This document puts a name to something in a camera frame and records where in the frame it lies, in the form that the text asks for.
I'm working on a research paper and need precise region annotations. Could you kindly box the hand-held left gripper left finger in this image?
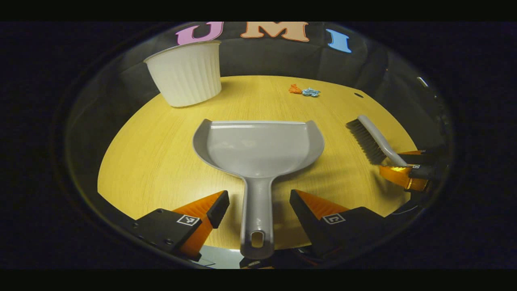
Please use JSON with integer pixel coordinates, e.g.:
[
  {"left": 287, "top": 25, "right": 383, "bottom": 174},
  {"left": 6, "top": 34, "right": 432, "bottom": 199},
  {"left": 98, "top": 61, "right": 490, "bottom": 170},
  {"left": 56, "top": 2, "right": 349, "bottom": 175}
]
[{"left": 133, "top": 190, "right": 230, "bottom": 262}]

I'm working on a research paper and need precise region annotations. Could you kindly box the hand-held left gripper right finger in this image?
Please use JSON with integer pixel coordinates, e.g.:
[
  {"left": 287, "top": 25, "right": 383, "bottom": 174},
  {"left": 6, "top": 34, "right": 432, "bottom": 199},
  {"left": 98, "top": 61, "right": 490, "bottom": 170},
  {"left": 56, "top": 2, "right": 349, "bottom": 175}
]
[{"left": 289, "top": 189, "right": 388, "bottom": 259}]

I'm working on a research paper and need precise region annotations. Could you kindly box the small grey broom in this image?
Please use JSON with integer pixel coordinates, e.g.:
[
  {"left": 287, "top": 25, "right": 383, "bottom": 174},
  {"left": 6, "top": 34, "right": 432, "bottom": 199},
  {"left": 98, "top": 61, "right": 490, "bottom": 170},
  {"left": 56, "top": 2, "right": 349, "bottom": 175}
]
[{"left": 346, "top": 114, "right": 409, "bottom": 167}]

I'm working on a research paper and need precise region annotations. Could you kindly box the grey plastic dustpan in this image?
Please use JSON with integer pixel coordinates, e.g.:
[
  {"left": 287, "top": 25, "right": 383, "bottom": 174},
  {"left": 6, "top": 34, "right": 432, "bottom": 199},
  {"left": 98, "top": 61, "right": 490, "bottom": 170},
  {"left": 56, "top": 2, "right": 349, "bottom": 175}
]
[{"left": 193, "top": 118, "right": 325, "bottom": 259}]

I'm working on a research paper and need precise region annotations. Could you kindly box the white ribbed garbage bin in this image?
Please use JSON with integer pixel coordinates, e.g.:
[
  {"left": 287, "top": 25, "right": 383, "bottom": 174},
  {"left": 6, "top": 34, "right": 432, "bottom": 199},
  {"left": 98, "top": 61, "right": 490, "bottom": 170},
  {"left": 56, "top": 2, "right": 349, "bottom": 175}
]
[{"left": 144, "top": 40, "right": 223, "bottom": 108}]

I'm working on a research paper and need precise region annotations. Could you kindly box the wooden desktop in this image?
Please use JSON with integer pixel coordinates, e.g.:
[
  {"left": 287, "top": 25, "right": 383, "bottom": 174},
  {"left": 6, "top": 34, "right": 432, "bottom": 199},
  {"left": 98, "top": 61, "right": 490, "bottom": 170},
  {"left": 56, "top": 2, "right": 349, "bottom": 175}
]
[{"left": 97, "top": 75, "right": 418, "bottom": 251}]

